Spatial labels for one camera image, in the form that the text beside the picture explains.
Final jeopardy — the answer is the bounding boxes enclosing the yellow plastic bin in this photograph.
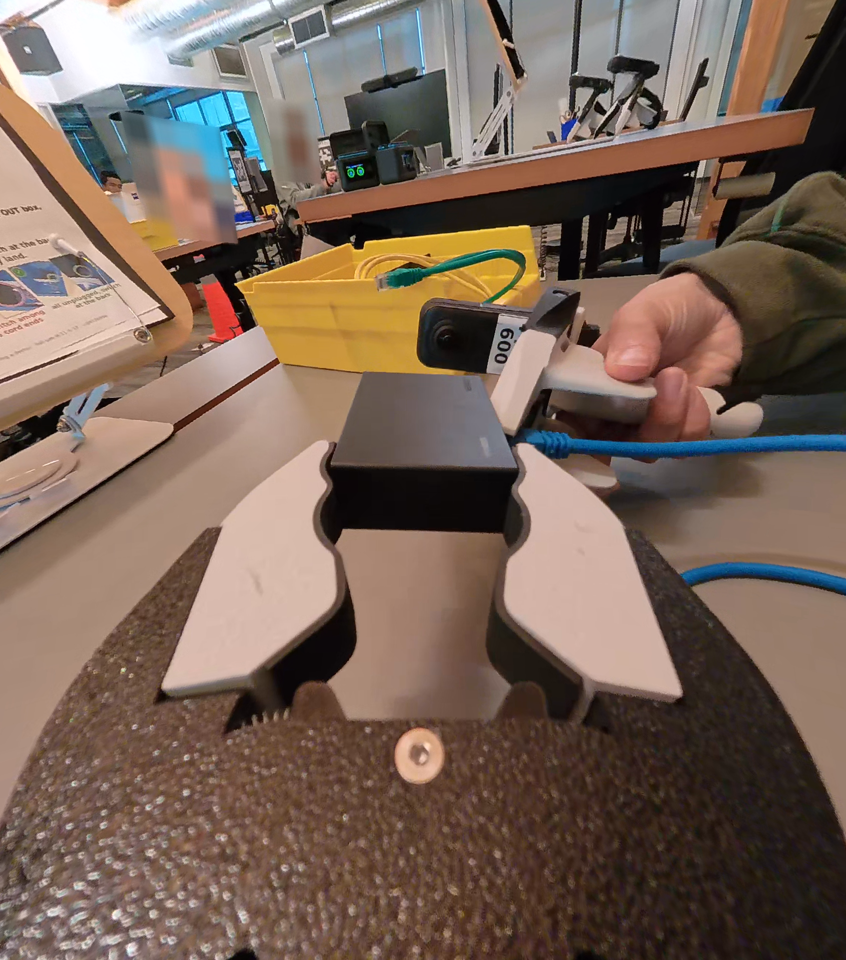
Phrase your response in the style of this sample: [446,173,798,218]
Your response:
[234,225,544,375]

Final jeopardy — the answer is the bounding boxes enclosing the power station with green display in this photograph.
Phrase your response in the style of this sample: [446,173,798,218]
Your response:
[336,150,381,193]

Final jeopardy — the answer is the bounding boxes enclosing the silver ventilation duct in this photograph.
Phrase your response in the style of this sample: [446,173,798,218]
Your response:
[121,0,296,63]

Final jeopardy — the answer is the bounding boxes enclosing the ceiling vent grille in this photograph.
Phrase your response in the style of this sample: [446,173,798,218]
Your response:
[287,6,331,47]

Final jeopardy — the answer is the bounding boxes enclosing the instruction sheet on stand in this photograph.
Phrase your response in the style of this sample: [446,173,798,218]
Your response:
[0,48,195,586]

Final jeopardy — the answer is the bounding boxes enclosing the blue ethernet cable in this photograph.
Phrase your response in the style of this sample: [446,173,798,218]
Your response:
[516,428,846,621]

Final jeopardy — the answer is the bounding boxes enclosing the green ethernet cable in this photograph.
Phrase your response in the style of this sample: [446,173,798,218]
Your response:
[375,249,528,306]

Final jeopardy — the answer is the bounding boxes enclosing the black ethernet switch box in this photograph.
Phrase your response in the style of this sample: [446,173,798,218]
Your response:
[328,371,520,534]

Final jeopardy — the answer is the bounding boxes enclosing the printed instruction sheets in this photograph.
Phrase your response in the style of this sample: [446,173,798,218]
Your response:
[0,56,175,406]

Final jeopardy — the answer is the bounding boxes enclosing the black monitor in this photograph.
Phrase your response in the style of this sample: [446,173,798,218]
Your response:
[343,68,453,162]

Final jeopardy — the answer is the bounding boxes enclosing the yellow ethernet cable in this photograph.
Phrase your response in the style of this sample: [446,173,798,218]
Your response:
[353,252,503,306]

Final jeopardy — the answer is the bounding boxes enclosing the black power station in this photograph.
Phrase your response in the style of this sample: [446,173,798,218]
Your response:
[375,142,418,186]

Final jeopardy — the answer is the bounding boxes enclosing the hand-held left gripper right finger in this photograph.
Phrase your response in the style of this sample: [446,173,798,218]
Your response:
[486,446,685,722]

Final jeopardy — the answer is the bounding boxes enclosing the orange traffic cone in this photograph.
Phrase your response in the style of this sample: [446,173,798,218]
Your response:
[199,276,244,343]

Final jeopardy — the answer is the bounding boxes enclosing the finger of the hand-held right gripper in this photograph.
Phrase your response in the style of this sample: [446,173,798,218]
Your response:
[567,456,619,493]
[493,329,567,438]

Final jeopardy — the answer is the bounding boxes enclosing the long wooden top desk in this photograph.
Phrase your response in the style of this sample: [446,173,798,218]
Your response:
[294,108,816,282]

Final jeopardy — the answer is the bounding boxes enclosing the person's right hand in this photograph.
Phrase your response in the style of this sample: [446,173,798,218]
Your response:
[591,270,743,444]

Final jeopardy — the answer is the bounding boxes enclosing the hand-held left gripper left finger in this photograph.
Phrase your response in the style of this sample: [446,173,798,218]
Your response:
[159,440,357,711]

